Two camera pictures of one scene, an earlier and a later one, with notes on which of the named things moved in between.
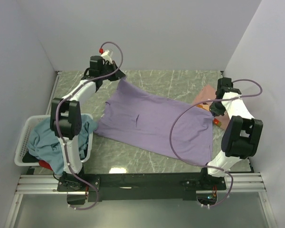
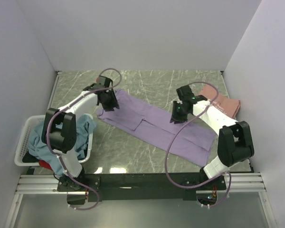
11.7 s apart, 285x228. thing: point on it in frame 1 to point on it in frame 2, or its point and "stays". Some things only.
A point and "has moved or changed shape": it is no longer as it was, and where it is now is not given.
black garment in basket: (28, 158) stays
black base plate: (140, 186) stays
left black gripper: (114, 73) to (109, 102)
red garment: (44, 164) stays
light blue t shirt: (43, 143) stays
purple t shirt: (142, 120) has moved or changed shape
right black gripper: (215, 110) to (178, 114)
